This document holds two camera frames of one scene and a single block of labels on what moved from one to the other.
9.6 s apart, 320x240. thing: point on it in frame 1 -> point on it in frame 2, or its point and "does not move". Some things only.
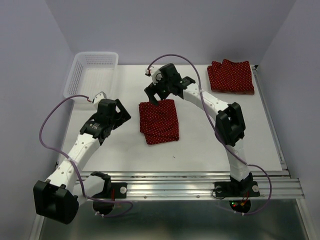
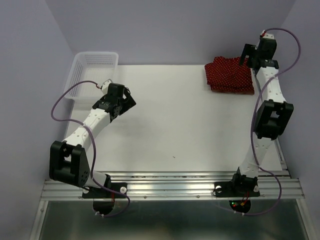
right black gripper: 151,90 -> 248,50
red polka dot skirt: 159,123 -> 228,71
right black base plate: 233,189 does not move
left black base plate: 112,190 does not move
